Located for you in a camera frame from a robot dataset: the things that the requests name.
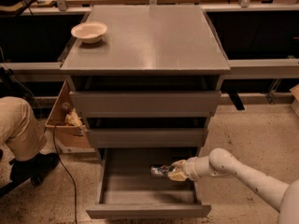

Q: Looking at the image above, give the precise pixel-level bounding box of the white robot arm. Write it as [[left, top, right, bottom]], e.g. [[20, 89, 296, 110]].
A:
[[167, 148, 299, 224]]

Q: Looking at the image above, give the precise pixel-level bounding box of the grey drawer cabinet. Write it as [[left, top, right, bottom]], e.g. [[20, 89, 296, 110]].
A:
[[59, 5, 231, 161]]

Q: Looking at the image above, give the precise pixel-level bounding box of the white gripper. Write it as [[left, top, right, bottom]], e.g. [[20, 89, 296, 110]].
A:
[[167, 157, 200, 182]]

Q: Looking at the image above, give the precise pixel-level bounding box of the grey top drawer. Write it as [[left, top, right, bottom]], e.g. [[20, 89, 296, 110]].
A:
[[69, 91, 221, 118]]

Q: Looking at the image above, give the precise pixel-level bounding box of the small toy in box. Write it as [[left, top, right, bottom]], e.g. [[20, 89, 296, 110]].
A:
[[62, 103, 82, 127]]

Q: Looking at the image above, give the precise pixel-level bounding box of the black floor cable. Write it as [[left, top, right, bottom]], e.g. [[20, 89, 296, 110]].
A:
[[51, 124, 78, 224]]

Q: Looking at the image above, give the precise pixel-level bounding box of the white bowl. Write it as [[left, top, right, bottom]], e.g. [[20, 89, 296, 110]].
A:
[[71, 21, 107, 44]]

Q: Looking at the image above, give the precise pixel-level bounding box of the black shoe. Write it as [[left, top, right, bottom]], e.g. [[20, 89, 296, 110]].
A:
[[10, 153, 59, 181]]

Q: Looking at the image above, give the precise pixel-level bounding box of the wooden box on floor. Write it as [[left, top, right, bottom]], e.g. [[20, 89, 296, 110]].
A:
[[46, 81, 91, 151]]

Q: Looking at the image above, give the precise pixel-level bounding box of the grey open bottom drawer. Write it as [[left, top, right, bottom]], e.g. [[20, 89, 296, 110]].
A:
[[87, 147, 211, 219]]

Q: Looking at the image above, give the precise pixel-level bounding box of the grey middle drawer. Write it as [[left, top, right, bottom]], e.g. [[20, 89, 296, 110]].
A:
[[86, 128, 207, 148]]

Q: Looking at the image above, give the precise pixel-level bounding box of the silver blue redbull can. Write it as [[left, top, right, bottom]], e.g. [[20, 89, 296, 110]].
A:
[[150, 164, 175, 177]]

